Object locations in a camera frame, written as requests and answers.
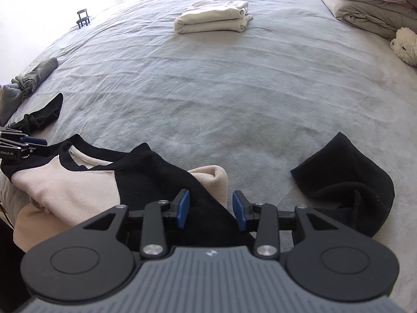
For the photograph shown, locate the small black stand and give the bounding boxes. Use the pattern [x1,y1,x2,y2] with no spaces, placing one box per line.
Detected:
[76,7,91,28]

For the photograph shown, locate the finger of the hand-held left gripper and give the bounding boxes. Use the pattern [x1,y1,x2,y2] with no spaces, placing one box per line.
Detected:
[0,125,50,158]

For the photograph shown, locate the grey bed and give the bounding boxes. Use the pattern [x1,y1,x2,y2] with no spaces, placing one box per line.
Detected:
[0,0,417,313]

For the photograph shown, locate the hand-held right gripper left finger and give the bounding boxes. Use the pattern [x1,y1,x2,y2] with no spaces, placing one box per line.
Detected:
[83,189,191,260]

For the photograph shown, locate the beige and black raglan sweatshirt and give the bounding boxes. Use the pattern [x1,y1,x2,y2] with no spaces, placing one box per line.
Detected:
[0,93,396,253]

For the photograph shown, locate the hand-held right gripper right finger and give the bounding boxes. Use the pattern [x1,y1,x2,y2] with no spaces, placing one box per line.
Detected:
[232,190,340,262]

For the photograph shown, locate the crumpled grey cloth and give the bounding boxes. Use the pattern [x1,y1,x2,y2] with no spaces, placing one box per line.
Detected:
[0,57,59,126]

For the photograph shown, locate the white plush dog toy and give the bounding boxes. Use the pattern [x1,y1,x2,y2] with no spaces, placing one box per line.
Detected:
[390,27,417,68]

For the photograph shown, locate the folded grey quilt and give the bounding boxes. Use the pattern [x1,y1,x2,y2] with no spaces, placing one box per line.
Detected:
[314,0,417,42]

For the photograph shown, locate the folded white garment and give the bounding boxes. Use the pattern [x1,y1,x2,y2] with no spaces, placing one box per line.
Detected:
[174,0,254,36]

